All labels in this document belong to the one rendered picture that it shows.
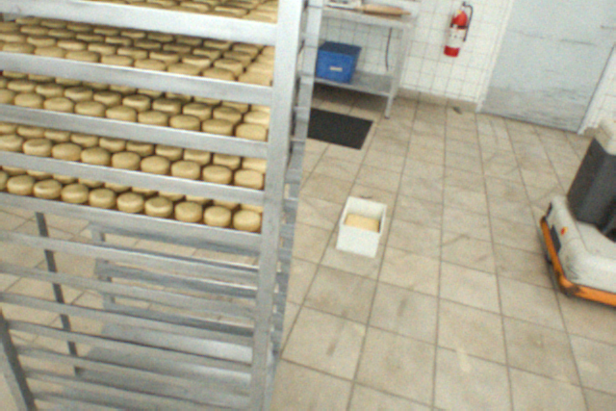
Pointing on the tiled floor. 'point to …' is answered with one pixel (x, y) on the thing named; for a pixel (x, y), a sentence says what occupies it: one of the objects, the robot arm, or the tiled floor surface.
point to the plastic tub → (361, 227)
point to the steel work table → (379, 85)
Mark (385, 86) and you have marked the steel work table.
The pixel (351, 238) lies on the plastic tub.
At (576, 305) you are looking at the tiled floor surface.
